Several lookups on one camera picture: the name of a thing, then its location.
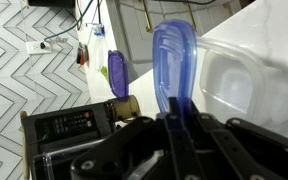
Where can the white flower green stem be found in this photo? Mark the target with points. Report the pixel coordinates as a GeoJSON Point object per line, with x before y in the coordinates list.
{"type": "Point", "coordinates": [104, 73]}

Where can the clear Brita water dispenser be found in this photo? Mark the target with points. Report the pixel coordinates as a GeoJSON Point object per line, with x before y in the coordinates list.
{"type": "Point", "coordinates": [57, 160]}

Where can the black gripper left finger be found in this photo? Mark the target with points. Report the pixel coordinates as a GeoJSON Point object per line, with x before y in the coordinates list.
{"type": "Point", "coordinates": [174, 143]}

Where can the red black small device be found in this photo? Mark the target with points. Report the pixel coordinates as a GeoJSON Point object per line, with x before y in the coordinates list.
{"type": "Point", "coordinates": [81, 55]}

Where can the white outlet with plug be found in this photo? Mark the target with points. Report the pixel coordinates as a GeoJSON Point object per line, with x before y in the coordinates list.
{"type": "Point", "coordinates": [34, 47]}

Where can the purple plastic lid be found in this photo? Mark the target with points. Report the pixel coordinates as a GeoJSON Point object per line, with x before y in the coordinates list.
{"type": "Point", "coordinates": [118, 73]}

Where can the grey cabinet doors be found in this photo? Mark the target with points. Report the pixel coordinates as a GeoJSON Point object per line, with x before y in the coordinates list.
{"type": "Point", "coordinates": [170, 13]}

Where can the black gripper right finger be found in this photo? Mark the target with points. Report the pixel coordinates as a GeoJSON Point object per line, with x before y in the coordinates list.
{"type": "Point", "coordinates": [237, 150]}

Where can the light blue plastic lid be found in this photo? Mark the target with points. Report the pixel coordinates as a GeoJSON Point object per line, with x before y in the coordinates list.
{"type": "Point", "coordinates": [174, 63]}

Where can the clear plastic container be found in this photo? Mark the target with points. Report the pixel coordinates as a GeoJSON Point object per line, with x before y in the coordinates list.
{"type": "Point", "coordinates": [237, 83]}

